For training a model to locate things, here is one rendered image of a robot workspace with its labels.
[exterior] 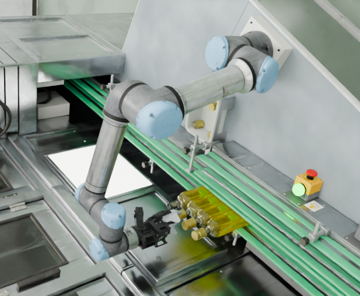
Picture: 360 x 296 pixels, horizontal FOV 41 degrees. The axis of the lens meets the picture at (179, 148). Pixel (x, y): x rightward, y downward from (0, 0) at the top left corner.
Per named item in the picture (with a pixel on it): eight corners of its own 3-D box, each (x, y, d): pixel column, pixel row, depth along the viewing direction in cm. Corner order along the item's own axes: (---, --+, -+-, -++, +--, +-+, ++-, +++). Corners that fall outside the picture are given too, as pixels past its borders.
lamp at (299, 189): (294, 190, 172) (289, 192, 170) (298, 180, 170) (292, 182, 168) (304, 197, 169) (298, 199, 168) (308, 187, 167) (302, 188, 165)
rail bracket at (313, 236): (321, 229, 160) (296, 241, 152) (328, 211, 156) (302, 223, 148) (331, 236, 157) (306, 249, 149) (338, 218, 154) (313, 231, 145)
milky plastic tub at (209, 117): (198, 125, 218) (184, 128, 213) (207, 80, 207) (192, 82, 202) (224, 143, 207) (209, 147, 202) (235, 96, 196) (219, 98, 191)
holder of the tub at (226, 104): (197, 135, 221) (184, 138, 216) (208, 80, 207) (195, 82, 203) (222, 153, 210) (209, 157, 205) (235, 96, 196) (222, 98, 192)
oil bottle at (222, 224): (242, 215, 188) (202, 231, 175) (246, 203, 185) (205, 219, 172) (253, 223, 184) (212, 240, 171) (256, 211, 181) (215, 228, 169)
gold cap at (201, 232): (199, 233, 172) (190, 236, 170) (201, 225, 171) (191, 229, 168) (205, 238, 170) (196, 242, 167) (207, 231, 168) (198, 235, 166)
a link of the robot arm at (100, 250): (101, 248, 148) (98, 268, 153) (131, 238, 155) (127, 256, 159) (88, 232, 153) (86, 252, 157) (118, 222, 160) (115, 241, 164)
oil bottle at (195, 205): (223, 198, 195) (182, 213, 182) (226, 187, 192) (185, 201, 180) (232, 206, 191) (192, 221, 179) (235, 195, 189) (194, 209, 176)
